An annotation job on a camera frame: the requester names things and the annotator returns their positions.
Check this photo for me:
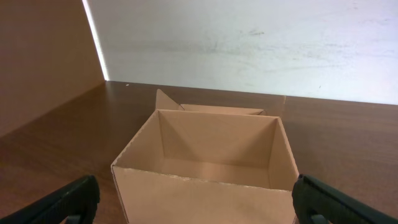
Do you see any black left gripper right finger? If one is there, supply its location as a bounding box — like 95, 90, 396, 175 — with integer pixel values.
292, 174, 397, 224

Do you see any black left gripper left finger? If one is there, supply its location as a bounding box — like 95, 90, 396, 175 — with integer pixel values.
1, 175, 100, 224

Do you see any brown cardboard box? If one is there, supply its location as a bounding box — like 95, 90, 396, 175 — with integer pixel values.
111, 90, 299, 223

